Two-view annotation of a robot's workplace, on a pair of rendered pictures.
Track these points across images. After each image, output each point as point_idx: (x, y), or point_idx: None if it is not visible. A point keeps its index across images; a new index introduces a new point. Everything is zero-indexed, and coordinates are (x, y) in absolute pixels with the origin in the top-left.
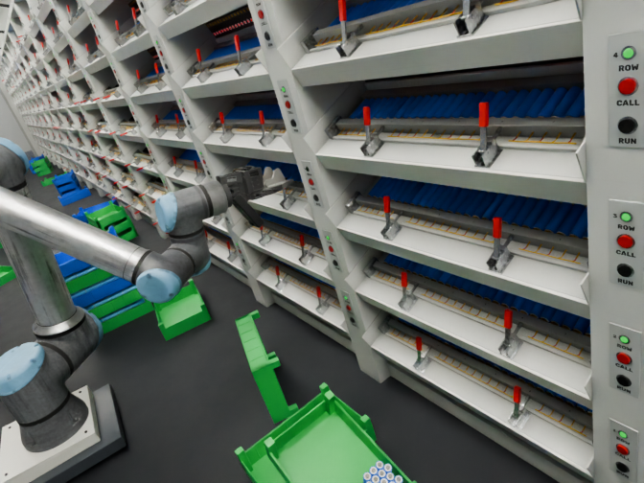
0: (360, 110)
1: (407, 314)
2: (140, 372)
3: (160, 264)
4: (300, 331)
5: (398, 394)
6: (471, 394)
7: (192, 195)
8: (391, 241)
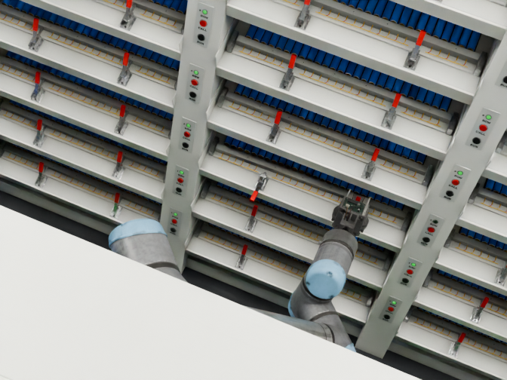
0: (499, 183)
1: (478, 326)
2: None
3: (343, 338)
4: (255, 307)
5: (403, 366)
6: (501, 370)
7: (347, 258)
8: (502, 286)
